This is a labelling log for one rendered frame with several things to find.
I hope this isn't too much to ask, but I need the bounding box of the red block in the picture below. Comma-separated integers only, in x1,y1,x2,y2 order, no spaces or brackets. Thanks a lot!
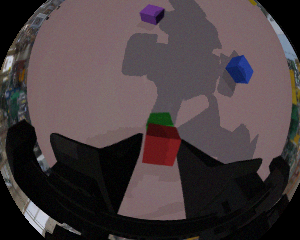
142,123,182,167

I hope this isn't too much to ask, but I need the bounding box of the blue block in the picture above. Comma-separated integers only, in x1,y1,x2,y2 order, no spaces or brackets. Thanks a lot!
226,55,254,84

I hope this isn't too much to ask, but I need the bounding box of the purple block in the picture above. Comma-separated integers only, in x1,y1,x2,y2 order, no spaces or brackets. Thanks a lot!
139,4,165,25

